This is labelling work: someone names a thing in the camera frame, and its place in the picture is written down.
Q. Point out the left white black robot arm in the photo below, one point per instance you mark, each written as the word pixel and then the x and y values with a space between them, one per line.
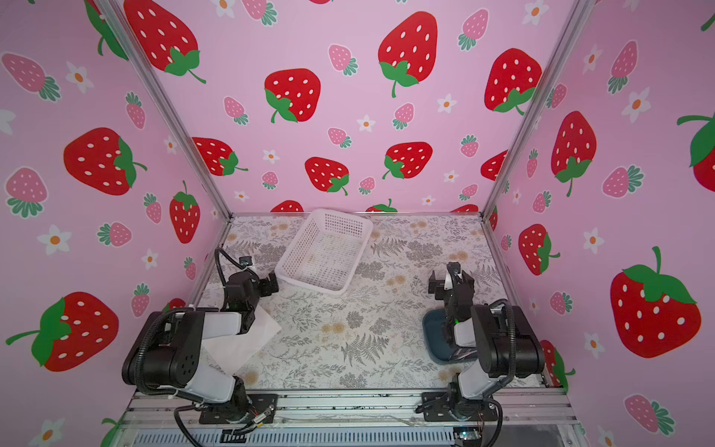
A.
pixel 192 352

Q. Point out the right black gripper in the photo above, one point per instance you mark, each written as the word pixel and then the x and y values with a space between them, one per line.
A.
pixel 452 279

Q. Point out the aluminium frame rail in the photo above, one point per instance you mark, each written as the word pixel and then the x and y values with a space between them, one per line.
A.
pixel 368 417

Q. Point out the white plastic mesh basket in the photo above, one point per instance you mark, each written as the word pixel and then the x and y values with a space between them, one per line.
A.
pixel 326 251

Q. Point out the white paper napkin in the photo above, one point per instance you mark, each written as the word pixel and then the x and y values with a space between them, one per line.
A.
pixel 231 353

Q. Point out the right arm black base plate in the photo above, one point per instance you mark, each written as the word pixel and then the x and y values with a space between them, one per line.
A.
pixel 445 407

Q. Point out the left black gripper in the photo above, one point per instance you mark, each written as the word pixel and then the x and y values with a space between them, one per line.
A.
pixel 262 285

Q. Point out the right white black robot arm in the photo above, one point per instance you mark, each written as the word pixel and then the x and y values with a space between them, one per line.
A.
pixel 495 339

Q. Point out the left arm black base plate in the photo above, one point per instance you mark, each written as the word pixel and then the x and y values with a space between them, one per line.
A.
pixel 252 409

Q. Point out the dark teal plastic bin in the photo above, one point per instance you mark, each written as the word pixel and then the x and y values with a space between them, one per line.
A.
pixel 439 343

